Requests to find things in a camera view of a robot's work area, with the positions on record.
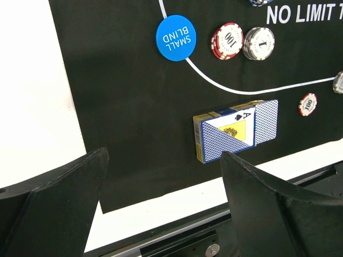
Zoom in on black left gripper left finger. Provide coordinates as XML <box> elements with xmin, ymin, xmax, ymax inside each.
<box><xmin>1</xmin><ymin>147</ymin><xmax>109</xmax><ymax>256</ymax></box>

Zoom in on red poker chip stack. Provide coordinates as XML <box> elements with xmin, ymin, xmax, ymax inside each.
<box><xmin>298</xmin><ymin>93</ymin><xmax>318</xmax><ymax>116</ymax></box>

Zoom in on grey poker chip stack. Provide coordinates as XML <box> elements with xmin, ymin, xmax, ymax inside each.
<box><xmin>332</xmin><ymin>71</ymin><xmax>343</xmax><ymax>94</ymax></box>

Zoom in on grey chips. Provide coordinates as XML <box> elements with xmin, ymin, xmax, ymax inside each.
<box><xmin>242</xmin><ymin>27</ymin><xmax>275</xmax><ymax>61</ymax></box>

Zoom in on blue small blind button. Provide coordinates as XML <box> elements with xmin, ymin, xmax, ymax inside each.
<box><xmin>155</xmin><ymin>14</ymin><xmax>197</xmax><ymax>62</ymax></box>

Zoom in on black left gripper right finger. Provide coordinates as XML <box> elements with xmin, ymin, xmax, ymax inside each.
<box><xmin>220</xmin><ymin>152</ymin><xmax>342</xmax><ymax>256</ymax></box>

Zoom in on blue playing card deck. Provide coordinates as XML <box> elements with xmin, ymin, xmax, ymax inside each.
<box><xmin>192</xmin><ymin>100</ymin><xmax>279</xmax><ymax>164</ymax></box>

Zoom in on black poker felt mat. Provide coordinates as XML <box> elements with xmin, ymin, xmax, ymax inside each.
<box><xmin>49</xmin><ymin>1</ymin><xmax>342</xmax><ymax>213</ymax></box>

